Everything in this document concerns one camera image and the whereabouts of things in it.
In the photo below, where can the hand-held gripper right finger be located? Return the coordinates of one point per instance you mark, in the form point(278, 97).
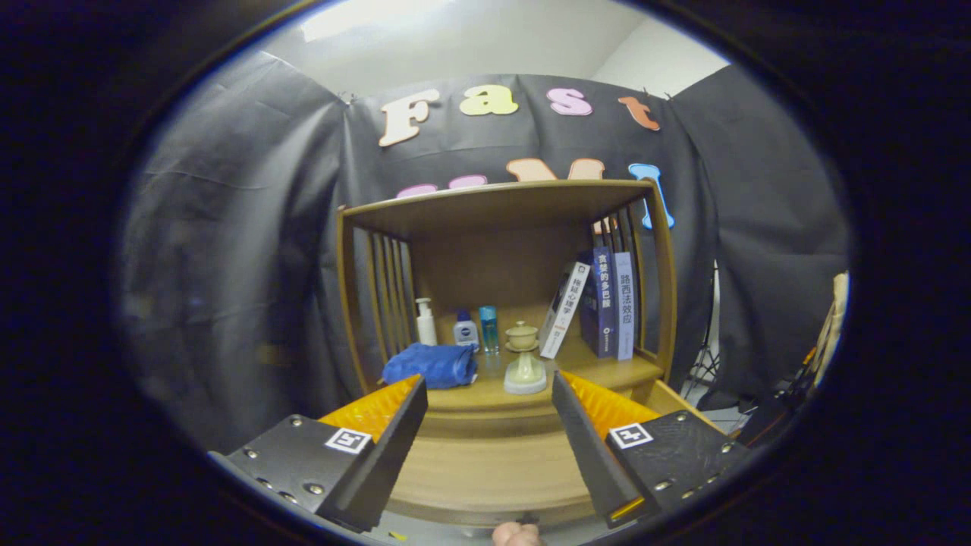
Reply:
point(588, 447)

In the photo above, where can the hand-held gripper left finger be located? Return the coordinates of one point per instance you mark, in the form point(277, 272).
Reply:
point(387, 462)

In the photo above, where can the pale green soap dish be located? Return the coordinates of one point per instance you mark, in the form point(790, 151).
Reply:
point(525, 371)

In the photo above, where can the wooden drawer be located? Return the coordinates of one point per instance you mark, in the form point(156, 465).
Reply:
point(485, 470)

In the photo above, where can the wooden countertop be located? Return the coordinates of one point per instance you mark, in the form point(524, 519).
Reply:
point(599, 373)

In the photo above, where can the wooden cabinet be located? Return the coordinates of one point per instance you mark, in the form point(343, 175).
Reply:
point(493, 265)

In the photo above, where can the blue towel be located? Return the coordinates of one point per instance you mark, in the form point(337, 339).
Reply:
point(432, 364)

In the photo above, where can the beige lidded teacup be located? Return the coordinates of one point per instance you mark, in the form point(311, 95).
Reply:
point(522, 334)

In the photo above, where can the white book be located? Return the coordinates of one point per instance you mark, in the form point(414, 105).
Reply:
point(565, 311)

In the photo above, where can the white pump bottle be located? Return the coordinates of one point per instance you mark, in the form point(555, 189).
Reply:
point(427, 330)

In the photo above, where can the black light stand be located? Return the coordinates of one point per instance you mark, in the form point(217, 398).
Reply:
point(705, 364)

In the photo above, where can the dark blue book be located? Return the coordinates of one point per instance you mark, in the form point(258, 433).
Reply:
point(603, 303)

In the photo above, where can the light purple book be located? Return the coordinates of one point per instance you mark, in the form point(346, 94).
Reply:
point(624, 303)

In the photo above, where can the white bottle with blue cap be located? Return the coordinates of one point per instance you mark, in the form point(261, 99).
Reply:
point(466, 334)

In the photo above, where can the clear blue bottle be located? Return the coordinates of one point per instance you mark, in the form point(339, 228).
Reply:
point(489, 330)

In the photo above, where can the beige bag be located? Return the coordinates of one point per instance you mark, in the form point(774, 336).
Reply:
point(837, 318)

